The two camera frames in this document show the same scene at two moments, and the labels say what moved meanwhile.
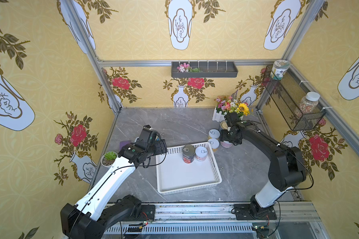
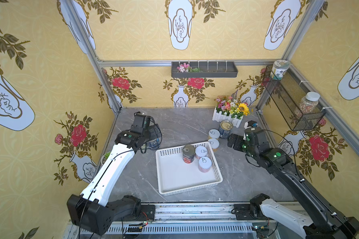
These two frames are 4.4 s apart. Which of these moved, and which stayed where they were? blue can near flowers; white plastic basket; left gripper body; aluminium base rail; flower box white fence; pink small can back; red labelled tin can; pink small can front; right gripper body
Moved: right gripper body; left gripper body; pink small can back
Stayed: red labelled tin can; blue can near flowers; aluminium base rail; pink small can front; white plastic basket; flower box white fence
